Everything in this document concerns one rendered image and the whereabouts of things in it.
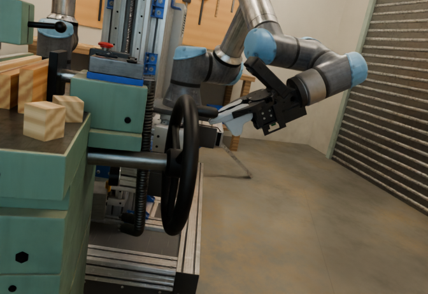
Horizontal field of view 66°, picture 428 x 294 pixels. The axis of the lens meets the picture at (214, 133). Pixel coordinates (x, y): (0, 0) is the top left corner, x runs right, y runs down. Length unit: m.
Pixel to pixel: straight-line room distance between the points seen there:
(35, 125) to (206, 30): 3.64
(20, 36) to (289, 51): 0.52
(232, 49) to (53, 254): 0.92
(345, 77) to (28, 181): 0.62
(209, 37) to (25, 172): 3.70
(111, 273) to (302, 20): 3.82
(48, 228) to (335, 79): 0.60
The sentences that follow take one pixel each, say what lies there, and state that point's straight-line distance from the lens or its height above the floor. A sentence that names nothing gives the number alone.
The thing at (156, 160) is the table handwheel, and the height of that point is 0.82.
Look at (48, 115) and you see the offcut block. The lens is 0.46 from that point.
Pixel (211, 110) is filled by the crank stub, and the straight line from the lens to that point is 0.67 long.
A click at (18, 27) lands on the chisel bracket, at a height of 1.03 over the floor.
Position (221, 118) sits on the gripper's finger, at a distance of 0.69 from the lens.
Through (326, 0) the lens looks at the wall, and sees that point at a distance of 4.72.
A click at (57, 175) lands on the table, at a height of 0.87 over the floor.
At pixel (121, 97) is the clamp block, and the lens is 0.63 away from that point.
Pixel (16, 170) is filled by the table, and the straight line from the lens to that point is 0.44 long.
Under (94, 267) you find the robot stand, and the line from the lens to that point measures 1.40.
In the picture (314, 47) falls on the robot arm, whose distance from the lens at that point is 0.83.
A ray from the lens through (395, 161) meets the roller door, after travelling 3.70.
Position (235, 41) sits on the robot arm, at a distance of 1.21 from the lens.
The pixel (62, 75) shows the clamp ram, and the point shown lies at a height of 0.95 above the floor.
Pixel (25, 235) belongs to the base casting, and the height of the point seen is 0.77.
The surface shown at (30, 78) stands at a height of 0.96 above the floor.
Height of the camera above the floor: 1.05
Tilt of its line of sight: 14 degrees down
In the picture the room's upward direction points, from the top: 11 degrees clockwise
